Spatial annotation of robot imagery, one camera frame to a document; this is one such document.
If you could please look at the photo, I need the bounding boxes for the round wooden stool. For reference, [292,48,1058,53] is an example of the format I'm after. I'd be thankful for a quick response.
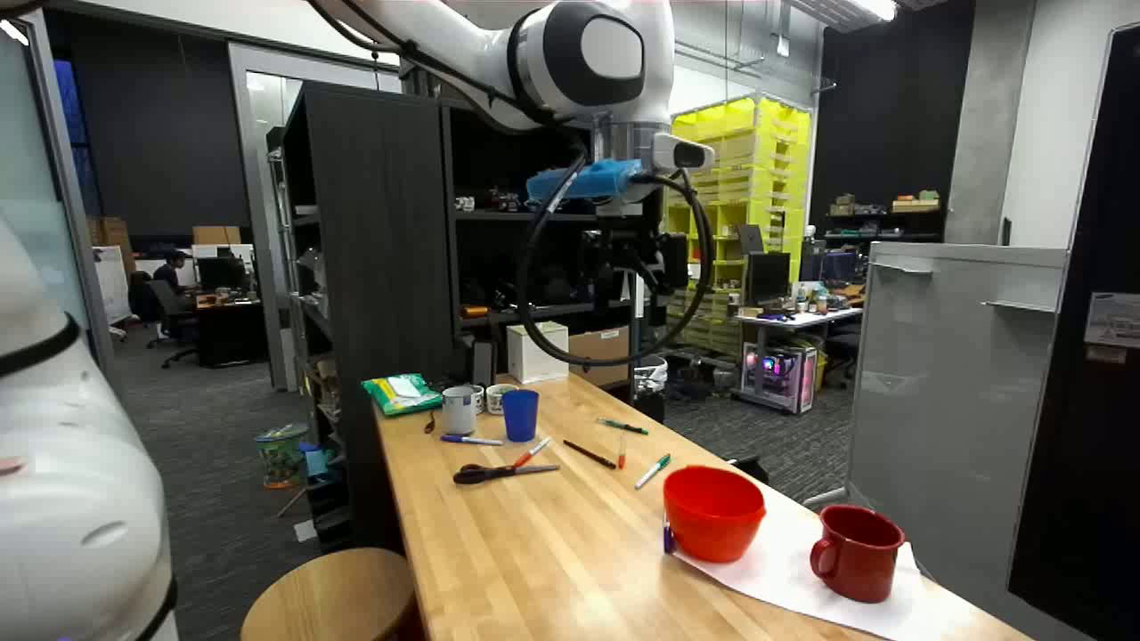
[238,545,421,641]

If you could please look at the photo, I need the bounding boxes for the dark shelf with clutter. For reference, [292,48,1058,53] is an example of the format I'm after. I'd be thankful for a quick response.
[820,186,951,248]

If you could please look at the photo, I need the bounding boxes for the white paper label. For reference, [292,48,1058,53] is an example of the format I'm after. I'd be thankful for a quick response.
[1083,287,1140,356]

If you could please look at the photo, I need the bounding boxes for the black office chair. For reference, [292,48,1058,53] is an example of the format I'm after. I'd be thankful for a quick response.
[143,274,202,369]

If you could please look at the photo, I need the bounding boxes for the black scissors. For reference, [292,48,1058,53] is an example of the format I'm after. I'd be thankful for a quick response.
[448,461,562,489]

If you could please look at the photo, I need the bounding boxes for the white paper sheet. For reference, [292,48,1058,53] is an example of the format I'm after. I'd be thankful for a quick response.
[668,503,989,641]

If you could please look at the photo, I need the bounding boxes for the red capped white marker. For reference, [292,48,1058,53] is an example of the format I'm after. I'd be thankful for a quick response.
[507,437,556,472]

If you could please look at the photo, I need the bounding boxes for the small dark red mug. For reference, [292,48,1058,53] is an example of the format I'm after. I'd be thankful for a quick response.
[805,503,907,604]

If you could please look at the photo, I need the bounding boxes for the blue plastic cup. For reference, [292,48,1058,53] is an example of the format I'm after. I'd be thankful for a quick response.
[498,389,543,446]

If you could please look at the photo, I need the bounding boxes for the white box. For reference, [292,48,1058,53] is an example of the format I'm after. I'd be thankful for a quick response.
[507,321,575,389]

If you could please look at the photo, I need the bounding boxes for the green blue floor clutter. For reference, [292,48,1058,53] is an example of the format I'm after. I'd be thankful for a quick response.
[251,421,345,495]

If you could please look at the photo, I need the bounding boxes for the white desk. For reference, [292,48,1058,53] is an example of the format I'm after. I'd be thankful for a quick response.
[731,303,865,359]

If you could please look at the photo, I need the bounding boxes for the green wipes packet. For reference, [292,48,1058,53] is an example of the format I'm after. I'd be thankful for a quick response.
[360,369,446,421]

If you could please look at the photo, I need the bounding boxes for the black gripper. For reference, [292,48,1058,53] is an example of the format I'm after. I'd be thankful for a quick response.
[577,207,664,313]

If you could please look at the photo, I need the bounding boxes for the lit computer case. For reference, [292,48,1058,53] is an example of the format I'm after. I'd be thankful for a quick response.
[736,342,828,417]

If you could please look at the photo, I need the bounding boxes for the brown cardboard box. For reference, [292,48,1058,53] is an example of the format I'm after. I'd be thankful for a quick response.
[565,329,634,392]

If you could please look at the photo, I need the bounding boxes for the large red cup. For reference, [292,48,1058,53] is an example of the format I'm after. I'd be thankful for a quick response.
[659,462,769,567]

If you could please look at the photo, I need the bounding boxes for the ceiling light strip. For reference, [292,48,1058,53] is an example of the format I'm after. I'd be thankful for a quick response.
[846,0,906,26]

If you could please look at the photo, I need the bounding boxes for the black shelf unit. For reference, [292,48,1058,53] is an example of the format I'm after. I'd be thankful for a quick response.
[267,77,671,553]

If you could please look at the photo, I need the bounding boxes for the dark computer monitor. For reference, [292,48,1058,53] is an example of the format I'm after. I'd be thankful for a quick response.
[742,248,795,305]

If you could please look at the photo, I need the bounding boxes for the black pen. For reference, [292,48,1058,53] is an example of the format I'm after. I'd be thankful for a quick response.
[561,437,625,472]

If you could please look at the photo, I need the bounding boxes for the yellow bin rack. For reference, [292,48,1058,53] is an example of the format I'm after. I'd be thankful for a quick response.
[659,94,820,359]

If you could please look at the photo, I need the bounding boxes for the black door panel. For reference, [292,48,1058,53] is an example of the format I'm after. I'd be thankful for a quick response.
[1008,20,1140,641]

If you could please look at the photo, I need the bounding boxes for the black desk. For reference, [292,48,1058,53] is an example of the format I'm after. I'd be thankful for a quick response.
[193,292,270,367]

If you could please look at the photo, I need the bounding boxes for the dark trash bin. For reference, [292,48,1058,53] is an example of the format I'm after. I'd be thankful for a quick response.
[631,356,672,414]

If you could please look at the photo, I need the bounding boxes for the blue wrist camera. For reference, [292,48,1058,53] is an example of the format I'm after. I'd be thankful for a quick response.
[525,157,664,215]

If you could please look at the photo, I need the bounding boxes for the white marker green cap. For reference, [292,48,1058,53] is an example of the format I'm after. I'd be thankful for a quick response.
[631,453,676,495]

